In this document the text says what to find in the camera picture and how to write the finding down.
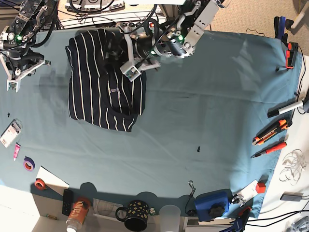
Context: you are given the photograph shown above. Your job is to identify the blue box with knob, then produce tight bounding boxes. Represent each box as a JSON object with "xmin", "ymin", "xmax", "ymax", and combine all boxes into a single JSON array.
[{"xmin": 194, "ymin": 191, "xmax": 230, "ymax": 222}]

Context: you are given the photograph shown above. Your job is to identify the small red cube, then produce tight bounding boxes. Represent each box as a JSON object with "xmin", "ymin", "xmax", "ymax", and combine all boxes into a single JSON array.
[{"xmin": 255, "ymin": 182, "xmax": 266, "ymax": 194}]

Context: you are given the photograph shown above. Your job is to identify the black white marker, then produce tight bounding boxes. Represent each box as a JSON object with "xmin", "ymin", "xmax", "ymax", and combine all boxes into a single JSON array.
[{"xmin": 267, "ymin": 101, "xmax": 303, "ymax": 118}]

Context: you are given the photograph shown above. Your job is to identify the white cable bundle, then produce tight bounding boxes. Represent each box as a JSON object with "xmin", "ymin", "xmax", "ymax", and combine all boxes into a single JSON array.
[{"xmin": 279, "ymin": 149, "xmax": 309, "ymax": 186}]

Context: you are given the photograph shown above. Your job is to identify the white card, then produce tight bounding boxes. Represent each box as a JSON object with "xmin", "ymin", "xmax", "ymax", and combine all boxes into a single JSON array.
[{"xmin": 236, "ymin": 180, "xmax": 258, "ymax": 202}]

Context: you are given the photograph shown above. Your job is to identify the clear plastic blister pack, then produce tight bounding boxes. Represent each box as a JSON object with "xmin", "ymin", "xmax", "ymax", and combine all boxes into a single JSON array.
[{"xmin": 0, "ymin": 119, "xmax": 22, "ymax": 148}]

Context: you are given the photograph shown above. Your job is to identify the orange black utility knife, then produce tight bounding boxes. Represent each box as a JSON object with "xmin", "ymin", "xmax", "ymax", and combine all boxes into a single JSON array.
[{"xmin": 252, "ymin": 118, "xmax": 292, "ymax": 145}]

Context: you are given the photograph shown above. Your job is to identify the white paper sheet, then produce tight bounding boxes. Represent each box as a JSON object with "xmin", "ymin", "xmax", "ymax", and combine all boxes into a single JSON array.
[{"xmin": 37, "ymin": 166, "xmax": 69, "ymax": 189}]

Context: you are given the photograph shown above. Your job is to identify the navy white striped t-shirt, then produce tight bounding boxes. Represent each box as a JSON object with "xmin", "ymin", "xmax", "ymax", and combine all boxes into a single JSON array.
[{"xmin": 65, "ymin": 29, "xmax": 147, "ymax": 132}]

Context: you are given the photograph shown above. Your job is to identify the orange handled screwdriver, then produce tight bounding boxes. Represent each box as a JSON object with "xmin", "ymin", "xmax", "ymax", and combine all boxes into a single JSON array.
[{"xmin": 251, "ymin": 142, "xmax": 287, "ymax": 159}]

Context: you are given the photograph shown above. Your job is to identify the black remote control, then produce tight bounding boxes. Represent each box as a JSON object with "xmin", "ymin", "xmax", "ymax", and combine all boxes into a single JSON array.
[{"xmin": 62, "ymin": 189, "xmax": 73, "ymax": 216}]

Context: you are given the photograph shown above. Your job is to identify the power strip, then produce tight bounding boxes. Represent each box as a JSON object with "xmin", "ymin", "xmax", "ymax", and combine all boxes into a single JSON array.
[{"xmin": 121, "ymin": 20, "xmax": 157, "ymax": 30}]

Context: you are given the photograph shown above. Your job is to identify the black lanyard with clip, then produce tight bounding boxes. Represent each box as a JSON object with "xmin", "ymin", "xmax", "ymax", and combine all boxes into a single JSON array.
[{"xmin": 184, "ymin": 180, "xmax": 197, "ymax": 217}]

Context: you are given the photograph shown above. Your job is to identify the pink glue tube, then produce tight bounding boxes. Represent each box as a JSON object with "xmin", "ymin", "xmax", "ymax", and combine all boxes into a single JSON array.
[{"xmin": 13, "ymin": 143, "xmax": 21, "ymax": 161}]

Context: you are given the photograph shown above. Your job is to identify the orange tape roll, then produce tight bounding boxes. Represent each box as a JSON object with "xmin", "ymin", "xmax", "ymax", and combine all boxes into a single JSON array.
[{"xmin": 34, "ymin": 178, "xmax": 47, "ymax": 191}]

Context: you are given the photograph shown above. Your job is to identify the orange drink can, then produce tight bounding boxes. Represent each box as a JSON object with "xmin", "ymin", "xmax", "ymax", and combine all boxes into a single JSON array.
[{"xmin": 66, "ymin": 197, "xmax": 91, "ymax": 232}]

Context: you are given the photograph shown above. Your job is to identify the red black clamp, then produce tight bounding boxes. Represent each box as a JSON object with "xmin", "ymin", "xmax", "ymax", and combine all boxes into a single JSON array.
[{"xmin": 285, "ymin": 42, "xmax": 299, "ymax": 69}]

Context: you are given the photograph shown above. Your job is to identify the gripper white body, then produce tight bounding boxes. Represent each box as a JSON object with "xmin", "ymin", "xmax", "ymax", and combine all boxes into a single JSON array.
[
  {"xmin": 118, "ymin": 22, "xmax": 160, "ymax": 81},
  {"xmin": 0, "ymin": 52, "xmax": 51, "ymax": 92}
]

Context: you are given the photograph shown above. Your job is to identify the translucent plastic cup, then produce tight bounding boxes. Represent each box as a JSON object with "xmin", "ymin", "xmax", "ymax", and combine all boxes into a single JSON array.
[{"xmin": 159, "ymin": 205, "xmax": 181, "ymax": 232}]

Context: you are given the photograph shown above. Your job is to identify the grey flat device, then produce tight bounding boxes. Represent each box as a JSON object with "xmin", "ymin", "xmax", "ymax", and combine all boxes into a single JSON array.
[{"xmin": 280, "ymin": 192, "xmax": 303, "ymax": 202}]

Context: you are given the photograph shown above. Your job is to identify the purple tape roll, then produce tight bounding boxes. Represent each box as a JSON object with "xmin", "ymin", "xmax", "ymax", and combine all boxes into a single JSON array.
[{"xmin": 23, "ymin": 157, "xmax": 35, "ymax": 172}]

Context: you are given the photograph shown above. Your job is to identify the teal table cloth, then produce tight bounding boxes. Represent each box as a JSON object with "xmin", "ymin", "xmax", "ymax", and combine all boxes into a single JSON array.
[{"xmin": 0, "ymin": 30, "xmax": 303, "ymax": 208}]

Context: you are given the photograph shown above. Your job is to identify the black mug gold leaves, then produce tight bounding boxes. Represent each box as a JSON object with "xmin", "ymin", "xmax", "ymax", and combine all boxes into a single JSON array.
[{"xmin": 115, "ymin": 200, "xmax": 150, "ymax": 232}]

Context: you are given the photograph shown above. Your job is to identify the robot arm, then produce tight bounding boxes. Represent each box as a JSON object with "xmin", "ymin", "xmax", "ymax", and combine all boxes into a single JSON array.
[
  {"xmin": 119, "ymin": 0, "xmax": 230, "ymax": 81},
  {"xmin": 0, "ymin": 0, "xmax": 58, "ymax": 92}
]

